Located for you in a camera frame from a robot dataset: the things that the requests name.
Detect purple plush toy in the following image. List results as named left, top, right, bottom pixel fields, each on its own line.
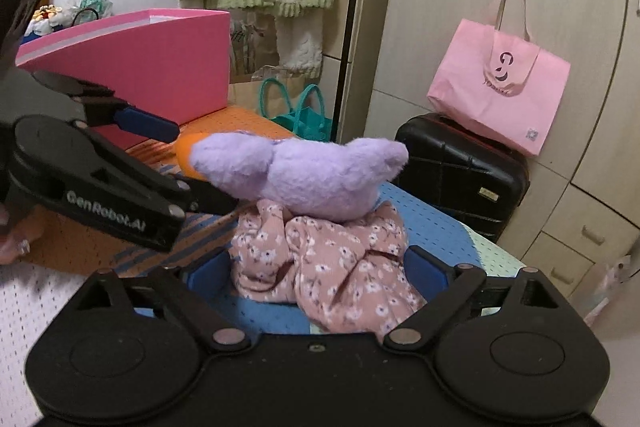
left=192, top=132, right=410, bottom=224

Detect pink tote bag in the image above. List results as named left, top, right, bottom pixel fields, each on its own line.
left=426, top=0, right=572, bottom=158

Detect clear plastic bag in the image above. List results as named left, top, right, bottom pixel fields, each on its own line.
left=584, top=251, right=640, bottom=329

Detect crochet flower bouquet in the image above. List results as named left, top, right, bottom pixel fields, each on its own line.
left=24, top=4, right=65, bottom=38

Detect orange plush toy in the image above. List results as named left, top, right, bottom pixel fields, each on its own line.
left=173, top=133, right=212, bottom=180

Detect teal handbag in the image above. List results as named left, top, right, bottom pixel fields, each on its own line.
left=257, top=77, right=334, bottom=142

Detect black suitcase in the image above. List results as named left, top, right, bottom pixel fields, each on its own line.
left=394, top=113, right=531, bottom=244

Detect pink storage box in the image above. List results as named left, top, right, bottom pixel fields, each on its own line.
left=15, top=8, right=232, bottom=148

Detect cream knitted pajama pants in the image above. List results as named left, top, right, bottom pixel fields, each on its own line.
left=229, top=9, right=324, bottom=74

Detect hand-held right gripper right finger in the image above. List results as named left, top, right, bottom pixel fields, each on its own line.
left=383, top=244, right=564, bottom=354

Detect white green plastic bag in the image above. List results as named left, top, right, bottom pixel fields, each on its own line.
left=62, top=0, right=116, bottom=28

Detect patchwork blanket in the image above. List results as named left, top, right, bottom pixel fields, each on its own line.
left=0, top=107, right=529, bottom=408

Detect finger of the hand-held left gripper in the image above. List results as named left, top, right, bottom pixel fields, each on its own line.
left=89, top=126, right=243, bottom=215
left=31, top=71, right=181, bottom=144

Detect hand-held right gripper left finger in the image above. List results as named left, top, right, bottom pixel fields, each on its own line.
left=74, top=251, right=252, bottom=354

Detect person's left hand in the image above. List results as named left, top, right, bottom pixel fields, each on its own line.
left=0, top=202, right=41, bottom=266

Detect pink floral cloth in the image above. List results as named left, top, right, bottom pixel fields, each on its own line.
left=230, top=199, right=429, bottom=334

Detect brown paper bag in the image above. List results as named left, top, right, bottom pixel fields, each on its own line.
left=229, top=66, right=307, bottom=122

